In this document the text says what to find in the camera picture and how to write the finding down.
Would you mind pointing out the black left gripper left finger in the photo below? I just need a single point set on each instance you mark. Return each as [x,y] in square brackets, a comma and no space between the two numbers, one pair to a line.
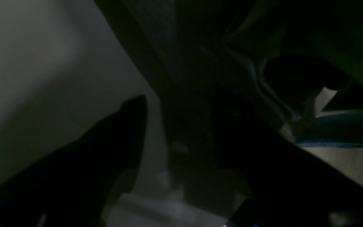
[70,186]

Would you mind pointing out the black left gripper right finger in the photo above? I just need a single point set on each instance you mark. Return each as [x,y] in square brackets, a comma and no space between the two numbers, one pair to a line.
[289,186]

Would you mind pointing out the grey T-shirt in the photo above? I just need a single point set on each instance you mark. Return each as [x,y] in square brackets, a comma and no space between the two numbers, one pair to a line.
[188,51]

